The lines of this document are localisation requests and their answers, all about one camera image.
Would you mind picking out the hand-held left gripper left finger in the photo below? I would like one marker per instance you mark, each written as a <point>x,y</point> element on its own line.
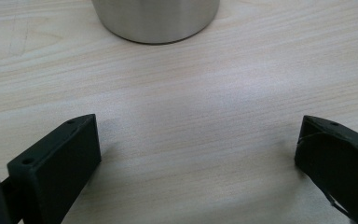
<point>56,168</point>

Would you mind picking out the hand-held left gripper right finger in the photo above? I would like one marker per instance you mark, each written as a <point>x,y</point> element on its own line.
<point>341,161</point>

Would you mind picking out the stainless steel cup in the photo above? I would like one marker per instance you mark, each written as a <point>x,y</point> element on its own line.
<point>155,18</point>

